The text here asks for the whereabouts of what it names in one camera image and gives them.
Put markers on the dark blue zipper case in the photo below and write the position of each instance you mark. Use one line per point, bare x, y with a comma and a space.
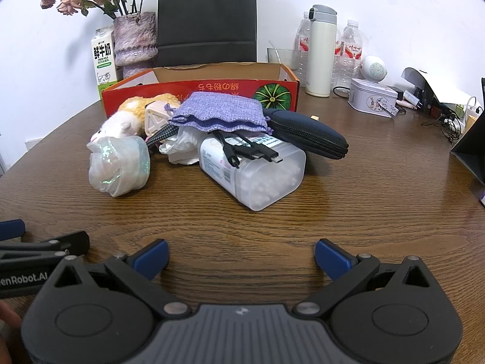
310, 136

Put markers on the person's left hand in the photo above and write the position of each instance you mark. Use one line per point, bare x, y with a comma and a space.
8, 326

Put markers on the clear cotton swab container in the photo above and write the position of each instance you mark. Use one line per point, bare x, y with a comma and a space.
265, 184

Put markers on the clear water bottle red label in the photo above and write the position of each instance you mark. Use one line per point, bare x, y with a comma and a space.
339, 51
303, 38
352, 47

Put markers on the white charger adapter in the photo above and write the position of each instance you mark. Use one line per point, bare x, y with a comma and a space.
412, 99

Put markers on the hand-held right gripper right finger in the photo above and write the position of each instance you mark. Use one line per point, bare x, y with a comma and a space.
333, 259

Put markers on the white yellow plush toy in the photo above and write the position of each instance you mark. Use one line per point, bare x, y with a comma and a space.
129, 115

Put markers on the brown wooden desktop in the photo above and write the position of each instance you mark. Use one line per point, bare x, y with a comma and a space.
227, 227

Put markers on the orange cardboard box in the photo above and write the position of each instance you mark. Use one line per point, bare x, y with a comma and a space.
235, 88

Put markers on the white power adapter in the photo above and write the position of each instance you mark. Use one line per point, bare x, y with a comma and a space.
471, 115

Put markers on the white printed tin box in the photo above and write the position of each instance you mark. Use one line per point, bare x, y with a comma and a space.
369, 96

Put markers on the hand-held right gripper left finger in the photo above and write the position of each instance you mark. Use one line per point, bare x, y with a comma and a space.
151, 259

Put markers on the white round speaker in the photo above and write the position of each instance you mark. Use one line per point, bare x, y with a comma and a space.
373, 69

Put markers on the clear drinking glass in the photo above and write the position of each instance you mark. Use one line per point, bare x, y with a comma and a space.
284, 60

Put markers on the white green milk carton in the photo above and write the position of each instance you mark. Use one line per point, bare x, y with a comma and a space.
103, 64

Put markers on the purple fabric pouch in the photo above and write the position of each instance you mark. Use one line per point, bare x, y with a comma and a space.
219, 110

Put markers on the black folding stand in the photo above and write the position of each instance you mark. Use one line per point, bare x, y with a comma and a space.
470, 148

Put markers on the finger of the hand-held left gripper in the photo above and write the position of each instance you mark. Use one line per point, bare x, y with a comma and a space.
72, 242
11, 229

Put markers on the purple marbled vase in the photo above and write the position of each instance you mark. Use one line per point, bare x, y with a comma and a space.
134, 41

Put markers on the white tissue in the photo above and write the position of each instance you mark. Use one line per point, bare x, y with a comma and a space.
182, 148

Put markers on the white thermos bottle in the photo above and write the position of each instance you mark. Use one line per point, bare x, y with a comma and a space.
320, 57

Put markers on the black paper bag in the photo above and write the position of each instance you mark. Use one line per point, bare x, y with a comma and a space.
206, 15

